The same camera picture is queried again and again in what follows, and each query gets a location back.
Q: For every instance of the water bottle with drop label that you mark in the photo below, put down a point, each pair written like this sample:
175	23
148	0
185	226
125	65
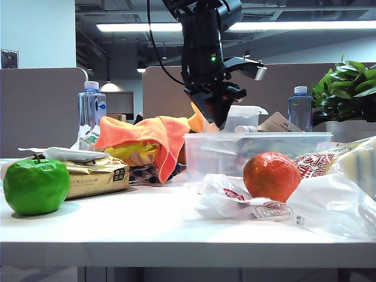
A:
91	105

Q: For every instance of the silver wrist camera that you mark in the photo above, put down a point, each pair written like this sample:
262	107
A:
258	72

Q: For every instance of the rectangular transparent plastic container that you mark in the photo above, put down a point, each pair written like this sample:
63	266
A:
217	152

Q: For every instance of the gold snack package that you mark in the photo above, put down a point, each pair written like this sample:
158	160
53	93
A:
94	179

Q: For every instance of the green apple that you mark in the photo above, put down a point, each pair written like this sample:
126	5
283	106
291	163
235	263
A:
35	188

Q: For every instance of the long ceiling light strip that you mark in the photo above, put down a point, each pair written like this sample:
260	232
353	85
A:
293	25

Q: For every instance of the yellow orange fabric item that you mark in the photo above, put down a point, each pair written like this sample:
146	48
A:
197	119

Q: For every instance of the clear plastic water bottle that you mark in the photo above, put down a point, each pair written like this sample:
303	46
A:
299	111

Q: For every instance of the grey wall switch panel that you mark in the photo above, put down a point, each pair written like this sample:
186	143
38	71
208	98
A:
9	58

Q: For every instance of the red orange tomato fruit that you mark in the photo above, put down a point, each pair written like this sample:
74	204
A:
270	176

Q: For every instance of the green leafy plant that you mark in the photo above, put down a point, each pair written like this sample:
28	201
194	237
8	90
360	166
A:
346	94

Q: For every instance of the sponge pack in plastic bag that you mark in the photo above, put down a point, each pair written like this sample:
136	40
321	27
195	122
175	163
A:
337	199

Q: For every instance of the small white bottle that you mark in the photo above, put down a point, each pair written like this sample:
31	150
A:
245	129

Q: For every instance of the round transparent container with clips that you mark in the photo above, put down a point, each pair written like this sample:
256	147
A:
246	116

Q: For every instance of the orange cloth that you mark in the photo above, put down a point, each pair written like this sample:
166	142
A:
164	132

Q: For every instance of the yellow snack packet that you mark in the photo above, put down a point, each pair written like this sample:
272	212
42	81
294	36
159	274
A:
129	151

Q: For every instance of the white pendant lamp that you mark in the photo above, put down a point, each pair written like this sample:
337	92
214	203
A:
109	87

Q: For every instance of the white tissue sheet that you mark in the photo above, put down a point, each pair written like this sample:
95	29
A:
67	153

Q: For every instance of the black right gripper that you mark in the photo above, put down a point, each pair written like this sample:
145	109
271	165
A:
217	89

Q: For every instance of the white plant pot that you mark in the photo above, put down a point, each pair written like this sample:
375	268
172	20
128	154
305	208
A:
349	130

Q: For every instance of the grey office partition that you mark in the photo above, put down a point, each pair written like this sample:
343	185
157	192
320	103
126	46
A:
164	100
38	111

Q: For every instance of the crumpled clear plastic bag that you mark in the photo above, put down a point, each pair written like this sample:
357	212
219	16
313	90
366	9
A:
88	138

